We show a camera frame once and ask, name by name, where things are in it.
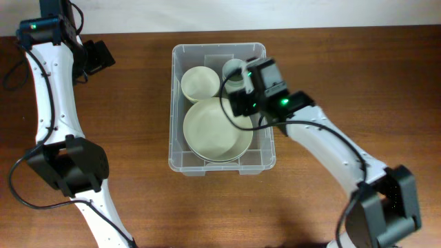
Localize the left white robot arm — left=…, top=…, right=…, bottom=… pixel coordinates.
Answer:
left=17, top=14, right=136, bottom=247

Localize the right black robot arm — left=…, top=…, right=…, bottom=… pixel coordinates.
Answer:
left=228, top=90, right=422, bottom=247

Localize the white small bowl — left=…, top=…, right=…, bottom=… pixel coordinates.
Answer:
left=181, top=66, right=220, bottom=101

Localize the clear plastic storage container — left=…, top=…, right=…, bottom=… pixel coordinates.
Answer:
left=168, top=42, right=276, bottom=176

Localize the grey white cup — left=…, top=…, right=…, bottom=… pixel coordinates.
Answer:
left=222, top=59, right=246, bottom=83

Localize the blue shallow bowl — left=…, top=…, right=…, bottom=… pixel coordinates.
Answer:
left=192, top=145, right=258, bottom=163

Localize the cream bowl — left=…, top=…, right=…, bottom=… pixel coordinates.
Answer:
left=183, top=97, right=254, bottom=163

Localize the yellow small bowl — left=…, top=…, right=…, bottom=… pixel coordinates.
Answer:
left=184, top=94, right=199, bottom=104

